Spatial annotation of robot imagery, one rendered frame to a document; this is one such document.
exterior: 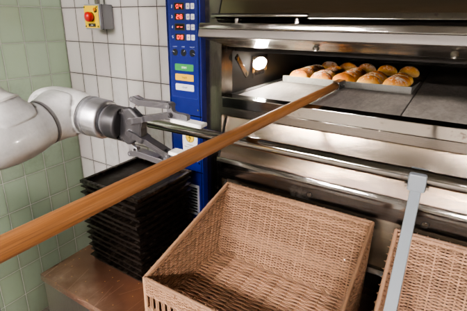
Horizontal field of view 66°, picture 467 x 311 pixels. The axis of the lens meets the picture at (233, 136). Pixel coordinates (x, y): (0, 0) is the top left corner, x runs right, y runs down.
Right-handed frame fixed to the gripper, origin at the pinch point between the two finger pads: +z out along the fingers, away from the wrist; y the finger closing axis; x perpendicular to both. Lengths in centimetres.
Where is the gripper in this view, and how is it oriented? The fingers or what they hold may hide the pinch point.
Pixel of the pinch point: (189, 139)
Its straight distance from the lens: 74.1
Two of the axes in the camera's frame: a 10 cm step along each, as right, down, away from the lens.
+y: -1.1, 9.5, 2.9
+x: -3.7, 2.3, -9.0
